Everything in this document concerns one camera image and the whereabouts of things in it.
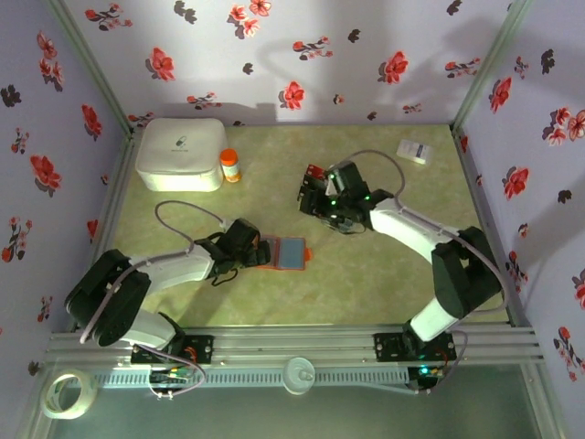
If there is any orange card holder wallet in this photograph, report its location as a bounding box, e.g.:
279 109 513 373
254 234 314 273

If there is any black VIP card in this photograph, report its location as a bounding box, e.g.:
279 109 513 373
297 187 324 214
300 176 326 196

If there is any small white carton box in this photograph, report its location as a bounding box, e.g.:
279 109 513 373
395 138 432 166

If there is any orange pill bottle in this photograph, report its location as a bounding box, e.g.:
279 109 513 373
219 148 242 184

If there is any white pill case box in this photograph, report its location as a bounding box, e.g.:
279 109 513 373
134 117 227 193

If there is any white round knob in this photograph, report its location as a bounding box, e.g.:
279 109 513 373
282 357 316 395

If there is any green circuit board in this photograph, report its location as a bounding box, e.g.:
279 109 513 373
146 364 196 400
408 363 448 395

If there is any clear tape roll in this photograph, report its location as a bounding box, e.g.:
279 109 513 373
39 369 99 421

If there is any grey right arm cable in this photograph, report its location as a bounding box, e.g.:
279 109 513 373
335 149 509 394

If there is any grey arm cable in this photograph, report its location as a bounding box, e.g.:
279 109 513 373
80 199 229 402
335 149 509 394

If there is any grey left arm cable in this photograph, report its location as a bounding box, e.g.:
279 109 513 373
80 199 229 402

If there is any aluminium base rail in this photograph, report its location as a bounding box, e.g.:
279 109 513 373
43 322 545 367

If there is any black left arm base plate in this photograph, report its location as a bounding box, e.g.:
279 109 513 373
131 333 215 366

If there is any slotted grey cable duct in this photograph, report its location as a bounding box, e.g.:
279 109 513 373
98 367 410 390

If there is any aluminium side rail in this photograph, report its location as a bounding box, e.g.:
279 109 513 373
450 125 536 328
68 127 141 331

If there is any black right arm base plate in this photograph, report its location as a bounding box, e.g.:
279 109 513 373
373 332 457 365

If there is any aluminium corner post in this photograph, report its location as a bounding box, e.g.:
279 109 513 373
45 0 136 134
452 0 534 132

